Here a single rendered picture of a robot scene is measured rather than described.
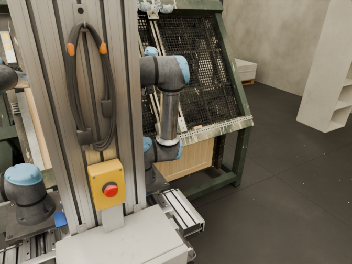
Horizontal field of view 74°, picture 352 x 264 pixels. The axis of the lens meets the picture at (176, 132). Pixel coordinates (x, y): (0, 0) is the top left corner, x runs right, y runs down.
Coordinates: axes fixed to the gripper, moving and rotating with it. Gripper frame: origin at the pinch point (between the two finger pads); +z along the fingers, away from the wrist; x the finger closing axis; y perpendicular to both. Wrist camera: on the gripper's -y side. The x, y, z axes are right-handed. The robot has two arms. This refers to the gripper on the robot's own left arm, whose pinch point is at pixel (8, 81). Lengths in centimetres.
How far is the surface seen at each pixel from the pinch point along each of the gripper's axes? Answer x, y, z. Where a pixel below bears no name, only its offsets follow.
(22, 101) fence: 11.4, -0.4, 9.6
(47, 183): 64, 17, 9
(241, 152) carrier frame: 153, -144, 27
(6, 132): 22.3, 17.9, 17.2
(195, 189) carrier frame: 156, -84, 49
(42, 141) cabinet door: 39.3, 4.7, 11.6
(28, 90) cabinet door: 5.6, -7.4, 11.7
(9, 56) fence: -18.2, -10.7, 9.7
